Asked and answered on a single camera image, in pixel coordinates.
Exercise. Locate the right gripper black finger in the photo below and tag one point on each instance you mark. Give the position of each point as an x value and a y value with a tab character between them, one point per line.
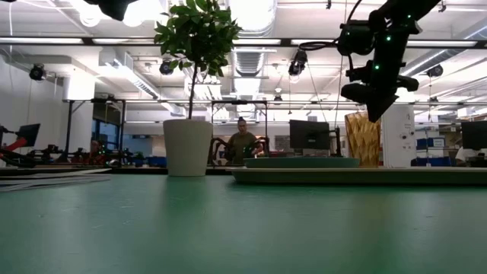
389	103
374	111

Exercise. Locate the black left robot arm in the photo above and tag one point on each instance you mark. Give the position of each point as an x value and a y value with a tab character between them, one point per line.
112	8

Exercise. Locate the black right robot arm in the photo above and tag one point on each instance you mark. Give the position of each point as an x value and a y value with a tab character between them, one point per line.
399	15

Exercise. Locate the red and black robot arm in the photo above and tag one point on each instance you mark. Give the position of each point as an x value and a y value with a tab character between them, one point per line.
15	150

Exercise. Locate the pale rectangular serving tray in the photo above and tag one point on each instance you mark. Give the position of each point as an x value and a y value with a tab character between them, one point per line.
357	176

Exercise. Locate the golden patterned panel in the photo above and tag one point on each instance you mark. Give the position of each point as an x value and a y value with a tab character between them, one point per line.
362	139

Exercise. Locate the white square column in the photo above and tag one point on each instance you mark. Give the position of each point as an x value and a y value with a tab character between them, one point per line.
398	137

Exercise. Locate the black ceiling spotlight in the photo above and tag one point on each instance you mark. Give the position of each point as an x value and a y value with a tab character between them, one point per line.
435	71
298	62
37	72
166	68

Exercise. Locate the blue storage bins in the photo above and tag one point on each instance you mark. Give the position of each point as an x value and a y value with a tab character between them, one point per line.
431	143

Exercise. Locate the black computer monitor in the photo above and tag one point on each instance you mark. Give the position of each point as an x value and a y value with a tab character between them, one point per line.
474	135
309	134
29	134

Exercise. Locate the person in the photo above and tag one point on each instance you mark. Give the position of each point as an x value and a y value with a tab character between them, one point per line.
241	144
466	154

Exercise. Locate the small green leafy tree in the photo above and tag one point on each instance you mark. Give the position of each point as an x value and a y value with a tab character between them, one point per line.
198	34

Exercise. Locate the white plant pot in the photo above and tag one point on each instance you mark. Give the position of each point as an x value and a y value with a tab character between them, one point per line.
187	148

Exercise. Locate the flat paper sheets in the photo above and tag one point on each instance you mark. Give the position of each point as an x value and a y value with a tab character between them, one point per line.
49	179

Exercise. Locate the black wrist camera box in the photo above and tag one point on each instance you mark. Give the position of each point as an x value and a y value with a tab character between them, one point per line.
355	38

